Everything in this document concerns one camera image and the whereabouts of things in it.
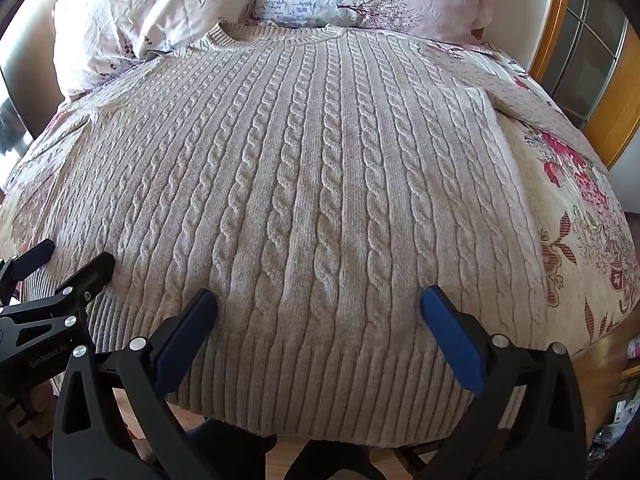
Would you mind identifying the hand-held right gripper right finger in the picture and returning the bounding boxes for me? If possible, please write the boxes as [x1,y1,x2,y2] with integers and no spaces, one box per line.
[419,285,587,480]

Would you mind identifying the wooden door with glass panes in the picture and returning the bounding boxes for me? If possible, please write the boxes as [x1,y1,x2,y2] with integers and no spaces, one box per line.
[529,0,640,172]

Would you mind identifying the person's dark pants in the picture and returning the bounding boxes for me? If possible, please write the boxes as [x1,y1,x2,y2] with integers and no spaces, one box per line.
[190,419,376,480]

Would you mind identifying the pink floral pillow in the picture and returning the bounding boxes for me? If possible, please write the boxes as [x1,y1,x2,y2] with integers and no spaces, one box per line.
[52,0,258,102]

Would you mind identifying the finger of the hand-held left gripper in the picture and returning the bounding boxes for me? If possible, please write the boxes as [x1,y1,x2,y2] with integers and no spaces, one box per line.
[0,239,56,307]
[0,251,117,334]

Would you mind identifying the cream floral bed quilt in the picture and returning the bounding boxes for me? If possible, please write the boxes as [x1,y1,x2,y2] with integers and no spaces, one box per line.
[0,35,640,361]

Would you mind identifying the pile of colourful packets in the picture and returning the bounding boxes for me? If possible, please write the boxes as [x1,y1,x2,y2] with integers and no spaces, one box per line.
[594,335,640,461]

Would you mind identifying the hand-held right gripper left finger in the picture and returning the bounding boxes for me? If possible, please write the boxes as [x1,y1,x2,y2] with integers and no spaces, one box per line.
[52,288,218,480]

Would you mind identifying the beige cable-knit sweater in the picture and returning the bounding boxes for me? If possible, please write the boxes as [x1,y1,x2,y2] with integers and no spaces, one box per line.
[0,22,551,448]

